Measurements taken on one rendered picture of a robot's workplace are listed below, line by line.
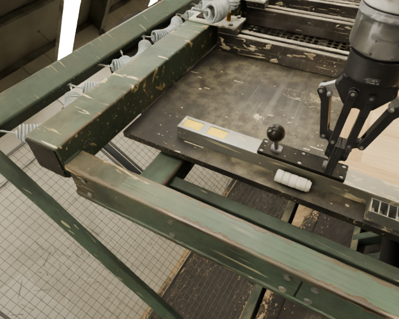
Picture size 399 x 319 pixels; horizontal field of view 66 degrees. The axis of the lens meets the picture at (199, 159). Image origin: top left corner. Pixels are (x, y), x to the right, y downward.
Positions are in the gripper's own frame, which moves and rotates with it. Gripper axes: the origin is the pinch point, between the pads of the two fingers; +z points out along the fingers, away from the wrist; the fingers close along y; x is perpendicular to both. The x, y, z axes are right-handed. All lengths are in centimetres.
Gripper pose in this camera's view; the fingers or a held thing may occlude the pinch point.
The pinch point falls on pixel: (334, 156)
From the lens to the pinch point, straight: 60.4
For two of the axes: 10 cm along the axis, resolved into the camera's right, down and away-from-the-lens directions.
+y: 8.8, 3.3, -3.4
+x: 4.8, -6.3, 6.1
